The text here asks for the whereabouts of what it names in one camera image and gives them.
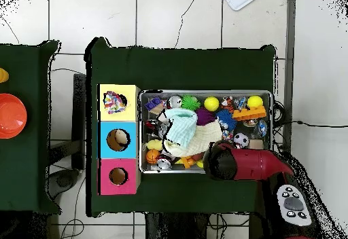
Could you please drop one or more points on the mint green cloth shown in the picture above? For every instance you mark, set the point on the mint green cloth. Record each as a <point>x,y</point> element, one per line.
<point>179,127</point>

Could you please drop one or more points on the cream waffle cloth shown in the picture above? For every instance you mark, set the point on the cream waffle cloth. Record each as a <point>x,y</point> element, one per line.
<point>204,138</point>

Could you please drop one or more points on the colourful dotted cloth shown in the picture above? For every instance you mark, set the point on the colourful dotted cloth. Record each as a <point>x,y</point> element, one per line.
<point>114,102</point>

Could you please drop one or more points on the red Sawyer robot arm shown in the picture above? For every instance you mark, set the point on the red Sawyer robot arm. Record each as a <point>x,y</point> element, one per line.
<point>252,163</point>

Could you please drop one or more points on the wooden box with three holes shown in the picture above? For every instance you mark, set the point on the wooden box with three holes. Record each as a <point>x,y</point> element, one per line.
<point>130,141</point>

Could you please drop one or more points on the silver mesh bin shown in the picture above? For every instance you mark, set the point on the silver mesh bin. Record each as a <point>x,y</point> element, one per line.
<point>163,170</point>

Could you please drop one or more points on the green spiky ball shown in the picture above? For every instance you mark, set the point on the green spiky ball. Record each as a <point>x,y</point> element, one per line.
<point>190,102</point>

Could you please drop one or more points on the purple spiky ball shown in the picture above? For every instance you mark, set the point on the purple spiky ball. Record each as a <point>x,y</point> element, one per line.
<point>204,115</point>

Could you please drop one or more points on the plain yellow ball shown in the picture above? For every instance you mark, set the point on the plain yellow ball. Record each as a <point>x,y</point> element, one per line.
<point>211,103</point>

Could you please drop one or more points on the blue spiky ball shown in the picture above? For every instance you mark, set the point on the blue spiky ball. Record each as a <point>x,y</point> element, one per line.
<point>225,119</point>

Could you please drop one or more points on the dark green table cloth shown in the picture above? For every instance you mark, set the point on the dark green table cloth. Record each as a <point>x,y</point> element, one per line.
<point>176,68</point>

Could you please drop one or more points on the orange striped tiger toy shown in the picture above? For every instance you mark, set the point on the orange striped tiger toy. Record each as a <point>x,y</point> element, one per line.
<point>227,103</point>

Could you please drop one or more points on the black and white soccer ball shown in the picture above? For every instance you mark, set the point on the black and white soccer ball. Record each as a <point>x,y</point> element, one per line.
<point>241,140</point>

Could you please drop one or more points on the orange toy brick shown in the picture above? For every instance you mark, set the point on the orange toy brick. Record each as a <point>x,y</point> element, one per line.
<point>248,113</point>

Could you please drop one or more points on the yellow smiley ball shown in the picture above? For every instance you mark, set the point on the yellow smiley ball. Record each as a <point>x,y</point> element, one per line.
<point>255,101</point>

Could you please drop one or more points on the white tray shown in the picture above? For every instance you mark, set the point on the white tray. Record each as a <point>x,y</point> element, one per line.
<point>239,2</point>

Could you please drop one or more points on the neighbouring green cloth table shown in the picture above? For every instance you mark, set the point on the neighbouring green cloth table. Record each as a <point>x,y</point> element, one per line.
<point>24,127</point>

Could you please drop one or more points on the orange plastic bowl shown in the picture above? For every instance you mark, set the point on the orange plastic bowl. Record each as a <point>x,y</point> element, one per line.
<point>11,115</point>

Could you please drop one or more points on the yellow plastic toy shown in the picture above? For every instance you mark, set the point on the yellow plastic toy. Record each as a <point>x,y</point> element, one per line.
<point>3,75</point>

